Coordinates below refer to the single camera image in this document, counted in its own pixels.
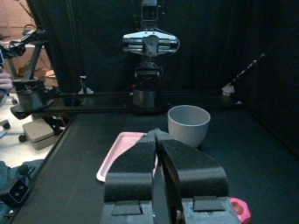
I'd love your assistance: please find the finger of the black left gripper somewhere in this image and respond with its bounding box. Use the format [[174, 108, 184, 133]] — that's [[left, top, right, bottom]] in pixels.
[[142, 35, 152, 58], [150, 35, 160, 58]]

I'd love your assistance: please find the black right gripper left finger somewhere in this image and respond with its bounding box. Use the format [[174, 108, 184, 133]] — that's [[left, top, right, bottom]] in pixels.
[[103, 129, 158, 203]]

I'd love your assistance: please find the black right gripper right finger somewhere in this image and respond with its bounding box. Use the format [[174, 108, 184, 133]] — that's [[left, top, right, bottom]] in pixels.
[[155, 129, 230, 200]]

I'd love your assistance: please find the pink rectangular plate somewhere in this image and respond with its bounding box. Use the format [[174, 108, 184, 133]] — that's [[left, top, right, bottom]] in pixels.
[[96, 131, 160, 184]]

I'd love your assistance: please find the person's hand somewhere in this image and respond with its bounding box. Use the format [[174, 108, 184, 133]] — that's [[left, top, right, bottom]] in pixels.
[[0, 67, 15, 91]]

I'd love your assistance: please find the grey plastic cup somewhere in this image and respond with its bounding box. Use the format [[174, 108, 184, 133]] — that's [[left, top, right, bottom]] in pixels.
[[167, 104, 211, 149]]

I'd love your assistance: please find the pink toy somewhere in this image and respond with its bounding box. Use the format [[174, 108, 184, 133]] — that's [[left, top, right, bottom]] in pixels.
[[229, 197, 253, 224]]

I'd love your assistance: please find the white corner clamp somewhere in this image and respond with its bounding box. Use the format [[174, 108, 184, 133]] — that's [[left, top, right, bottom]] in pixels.
[[220, 83, 238, 97]]

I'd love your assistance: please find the beige box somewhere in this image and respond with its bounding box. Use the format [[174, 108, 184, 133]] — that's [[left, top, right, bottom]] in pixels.
[[22, 117, 58, 151]]

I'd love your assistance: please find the blue jeans leg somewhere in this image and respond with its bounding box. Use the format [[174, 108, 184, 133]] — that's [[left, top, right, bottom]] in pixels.
[[0, 158, 44, 187]]

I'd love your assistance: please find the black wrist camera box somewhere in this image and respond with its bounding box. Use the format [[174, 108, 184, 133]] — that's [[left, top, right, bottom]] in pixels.
[[140, 0, 159, 22]]

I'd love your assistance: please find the grey frame clamp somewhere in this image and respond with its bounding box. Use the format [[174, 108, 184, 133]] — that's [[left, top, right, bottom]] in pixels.
[[79, 75, 95, 95]]

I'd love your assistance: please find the thin diagonal cable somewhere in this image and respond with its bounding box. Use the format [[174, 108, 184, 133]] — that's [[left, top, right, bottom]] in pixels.
[[229, 52, 267, 88]]

